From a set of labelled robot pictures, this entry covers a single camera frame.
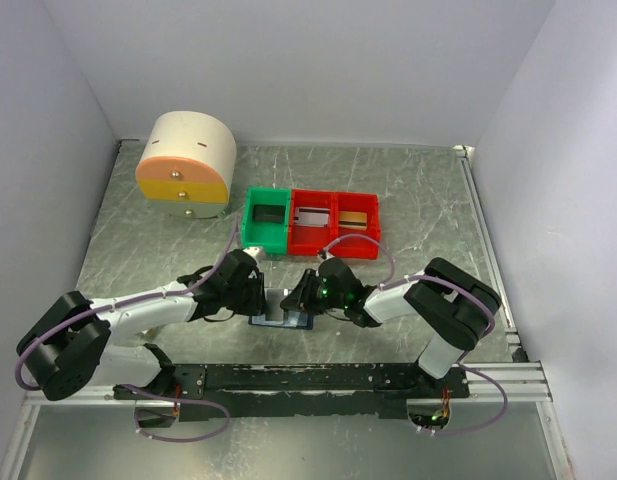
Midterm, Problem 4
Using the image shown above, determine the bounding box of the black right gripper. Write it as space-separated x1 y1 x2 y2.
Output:
281 269 347 315

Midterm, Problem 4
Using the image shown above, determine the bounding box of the blue leather card holder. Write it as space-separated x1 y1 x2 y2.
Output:
248 288 314 330

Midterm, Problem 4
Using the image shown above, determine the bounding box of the white magnetic stripe card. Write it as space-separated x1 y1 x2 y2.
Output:
294 206 330 228

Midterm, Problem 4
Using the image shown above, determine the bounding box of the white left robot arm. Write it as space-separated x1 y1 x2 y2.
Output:
15 247 265 401

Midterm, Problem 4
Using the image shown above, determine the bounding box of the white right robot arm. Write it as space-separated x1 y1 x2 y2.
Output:
280 256 502 398

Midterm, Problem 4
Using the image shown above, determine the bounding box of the black card in green bin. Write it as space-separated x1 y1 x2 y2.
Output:
252 204 286 224

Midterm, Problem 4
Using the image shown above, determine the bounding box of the gold card in red bin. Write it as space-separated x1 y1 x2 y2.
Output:
338 211 368 230

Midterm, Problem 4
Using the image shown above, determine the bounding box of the green plastic bin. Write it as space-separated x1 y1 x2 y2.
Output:
241 187 291 255

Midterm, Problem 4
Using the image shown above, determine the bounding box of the red plastic double bin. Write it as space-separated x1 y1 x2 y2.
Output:
287 189 381 260

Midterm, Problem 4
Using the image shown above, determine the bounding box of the cream round drawer cabinet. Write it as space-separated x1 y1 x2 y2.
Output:
135 111 237 219

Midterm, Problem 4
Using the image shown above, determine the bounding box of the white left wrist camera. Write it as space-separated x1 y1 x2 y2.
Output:
242 246 266 263

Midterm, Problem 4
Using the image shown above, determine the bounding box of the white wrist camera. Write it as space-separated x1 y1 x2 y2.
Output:
242 246 266 263
318 250 333 260

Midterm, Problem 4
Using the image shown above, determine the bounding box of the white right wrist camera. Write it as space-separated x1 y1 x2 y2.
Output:
318 250 333 260

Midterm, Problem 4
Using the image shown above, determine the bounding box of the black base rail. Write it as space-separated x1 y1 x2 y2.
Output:
112 362 472 424

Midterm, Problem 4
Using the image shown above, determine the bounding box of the aluminium frame rail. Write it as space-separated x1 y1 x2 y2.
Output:
466 363 552 402

